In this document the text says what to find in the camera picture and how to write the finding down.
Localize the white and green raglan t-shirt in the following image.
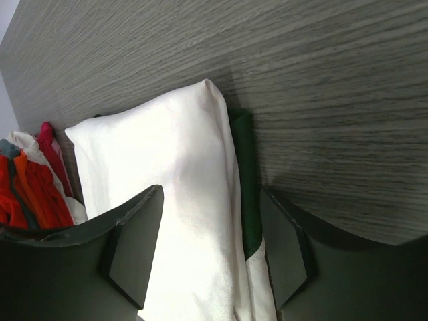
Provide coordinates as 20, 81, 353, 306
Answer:
65, 80, 276, 320

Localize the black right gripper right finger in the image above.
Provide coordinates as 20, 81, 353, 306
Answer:
260, 188, 427, 320

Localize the folded red t-shirt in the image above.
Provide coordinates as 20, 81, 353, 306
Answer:
1, 156, 29, 229

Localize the folded orange t-shirt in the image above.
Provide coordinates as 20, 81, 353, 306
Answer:
13, 151, 74, 229

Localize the folded white grey t-shirt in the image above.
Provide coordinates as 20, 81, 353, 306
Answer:
1, 131, 88, 225

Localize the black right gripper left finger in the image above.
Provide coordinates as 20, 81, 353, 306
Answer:
1, 185, 164, 320

